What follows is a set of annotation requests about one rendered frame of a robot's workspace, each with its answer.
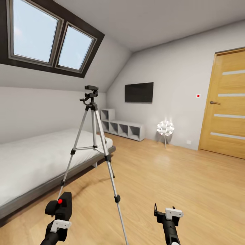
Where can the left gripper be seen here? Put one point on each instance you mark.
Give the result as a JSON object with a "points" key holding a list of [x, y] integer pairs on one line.
{"points": [[60, 235]]}

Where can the bed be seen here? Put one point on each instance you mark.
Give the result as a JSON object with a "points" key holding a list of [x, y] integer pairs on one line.
{"points": [[32, 166]]}

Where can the digital camera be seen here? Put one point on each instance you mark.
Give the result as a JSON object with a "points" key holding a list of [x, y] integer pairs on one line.
{"points": [[61, 208]]}

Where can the camera tripod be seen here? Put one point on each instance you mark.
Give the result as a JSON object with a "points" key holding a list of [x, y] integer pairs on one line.
{"points": [[95, 114]]}

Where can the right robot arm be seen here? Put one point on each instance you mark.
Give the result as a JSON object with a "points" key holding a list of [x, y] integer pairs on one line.
{"points": [[169, 219]]}

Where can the bookcase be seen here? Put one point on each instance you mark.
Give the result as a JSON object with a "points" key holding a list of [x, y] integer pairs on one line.
{"points": [[108, 116]]}

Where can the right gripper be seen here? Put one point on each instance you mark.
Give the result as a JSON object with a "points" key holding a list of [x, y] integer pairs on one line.
{"points": [[161, 218]]}

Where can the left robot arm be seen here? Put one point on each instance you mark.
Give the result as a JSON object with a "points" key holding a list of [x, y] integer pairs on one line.
{"points": [[56, 231]]}

